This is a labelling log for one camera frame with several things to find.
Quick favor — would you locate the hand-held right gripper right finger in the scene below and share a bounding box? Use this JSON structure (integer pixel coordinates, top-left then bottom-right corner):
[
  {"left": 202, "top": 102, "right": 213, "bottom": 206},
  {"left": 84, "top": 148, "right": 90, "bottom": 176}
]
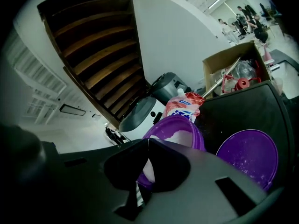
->
[{"left": 139, "top": 139, "right": 268, "bottom": 224}]

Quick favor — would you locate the pink spray bottle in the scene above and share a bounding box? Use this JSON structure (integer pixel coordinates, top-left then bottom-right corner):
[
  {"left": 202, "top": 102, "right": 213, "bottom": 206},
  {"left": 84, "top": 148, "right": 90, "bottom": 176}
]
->
[{"left": 263, "top": 43, "right": 275, "bottom": 67}]

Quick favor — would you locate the pale pink cup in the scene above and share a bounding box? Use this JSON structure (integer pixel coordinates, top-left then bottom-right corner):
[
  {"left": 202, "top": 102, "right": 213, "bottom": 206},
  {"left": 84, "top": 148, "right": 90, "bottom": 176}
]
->
[{"left": 273, "top": 76, "right": 284, "bottom": 96}]

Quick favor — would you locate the dark wooden shelf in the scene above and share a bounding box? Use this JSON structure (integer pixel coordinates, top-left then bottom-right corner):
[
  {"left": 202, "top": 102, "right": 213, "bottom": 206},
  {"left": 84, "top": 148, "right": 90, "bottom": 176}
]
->
[{"left": 36, "top": 0, "right": 153, "bottom": 129}]

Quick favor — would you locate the metal pole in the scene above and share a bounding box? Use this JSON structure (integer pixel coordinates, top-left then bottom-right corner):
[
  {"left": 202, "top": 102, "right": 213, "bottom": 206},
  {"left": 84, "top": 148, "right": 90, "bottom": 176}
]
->
[{"left": 200, "top": 56, "right": 242, "bottom": 99}]

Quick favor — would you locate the purple tub lid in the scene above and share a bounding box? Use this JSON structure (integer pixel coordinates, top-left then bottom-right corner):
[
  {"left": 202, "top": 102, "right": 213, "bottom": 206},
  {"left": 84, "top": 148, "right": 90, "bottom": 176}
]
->
[{"left": 215, "top": 128, "right": 279, "bottom": 194}]

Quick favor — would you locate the clear plastic jug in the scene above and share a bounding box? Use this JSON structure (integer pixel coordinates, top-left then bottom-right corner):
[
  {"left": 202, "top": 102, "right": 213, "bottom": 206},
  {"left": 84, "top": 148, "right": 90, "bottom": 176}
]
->
[{"left": 233, "top": 59, "right": 256, "bottom": 79}]

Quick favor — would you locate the grey round-topped appliance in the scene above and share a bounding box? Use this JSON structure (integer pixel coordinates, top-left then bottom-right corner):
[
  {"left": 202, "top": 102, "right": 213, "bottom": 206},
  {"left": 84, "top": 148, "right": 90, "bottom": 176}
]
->
[{"left": 150, "top": 71, "right": 191, "bottom": 103}]

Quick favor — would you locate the open cardboard box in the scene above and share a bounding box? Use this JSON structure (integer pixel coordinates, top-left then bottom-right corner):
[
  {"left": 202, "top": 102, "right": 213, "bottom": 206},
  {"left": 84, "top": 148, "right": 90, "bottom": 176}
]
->
[{"left": 201, "top": 41, "right": 273, "bottom": 98}]

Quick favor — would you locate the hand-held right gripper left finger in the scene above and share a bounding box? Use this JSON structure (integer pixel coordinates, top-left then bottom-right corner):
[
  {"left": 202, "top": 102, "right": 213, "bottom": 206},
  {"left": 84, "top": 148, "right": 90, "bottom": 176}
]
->
[{"left": 39, "top": 139, "right": 150, "bottom": 224}]

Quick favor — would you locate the white black-trimmed appliance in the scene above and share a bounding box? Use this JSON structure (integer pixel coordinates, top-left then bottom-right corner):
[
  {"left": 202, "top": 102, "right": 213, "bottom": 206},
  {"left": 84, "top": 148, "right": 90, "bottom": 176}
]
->
[{"left": 118, "top": 95, "right": 167, "bottom": 141}]

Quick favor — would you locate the red plastic rack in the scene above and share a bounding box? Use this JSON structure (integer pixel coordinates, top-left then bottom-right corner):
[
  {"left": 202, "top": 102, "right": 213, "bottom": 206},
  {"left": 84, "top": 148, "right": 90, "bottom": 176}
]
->
[{"left": 221, "top": 73, "right": 262, "bottom": 94}]

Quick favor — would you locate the pink detergent refill pouch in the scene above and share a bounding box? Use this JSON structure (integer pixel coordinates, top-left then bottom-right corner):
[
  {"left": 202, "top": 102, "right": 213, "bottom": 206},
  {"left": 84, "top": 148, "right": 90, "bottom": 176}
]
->
[{"left": 163, "top": 87, "right": 206, "bottom": 124}]

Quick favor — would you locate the purple plastic tub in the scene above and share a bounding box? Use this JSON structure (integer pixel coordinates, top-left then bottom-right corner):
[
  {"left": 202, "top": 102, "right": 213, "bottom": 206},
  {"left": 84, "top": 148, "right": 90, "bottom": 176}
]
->
[{"left": 136, "top": 115, "right": 207, "bottom": 190}]

